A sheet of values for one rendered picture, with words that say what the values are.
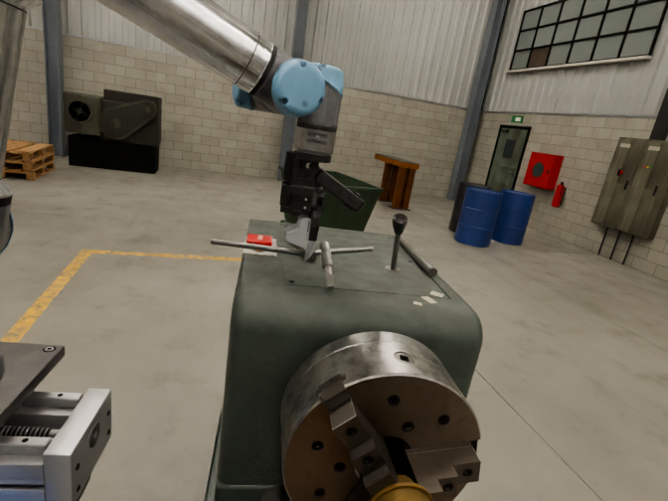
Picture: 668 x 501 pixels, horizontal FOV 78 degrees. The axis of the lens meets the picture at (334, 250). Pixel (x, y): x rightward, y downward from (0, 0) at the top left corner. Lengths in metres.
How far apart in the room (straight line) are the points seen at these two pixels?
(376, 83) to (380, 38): 1.00
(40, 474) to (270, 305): 0.38
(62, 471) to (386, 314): 0.53
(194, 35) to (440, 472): 0.67
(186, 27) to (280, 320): 0.46
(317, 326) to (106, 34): 10.19
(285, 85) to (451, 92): 11.46
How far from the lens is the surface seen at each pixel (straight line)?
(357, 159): 11.01
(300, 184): 0.80
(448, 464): 0.70
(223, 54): 0.60
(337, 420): 0.61
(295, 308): 0.74
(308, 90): 0.61
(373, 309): 0.77
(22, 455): 0.71
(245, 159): 10.47
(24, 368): 0.76
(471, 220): 6.98
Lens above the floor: 1.56
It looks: 17 degrees down
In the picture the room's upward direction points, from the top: 9 degrees clockwise
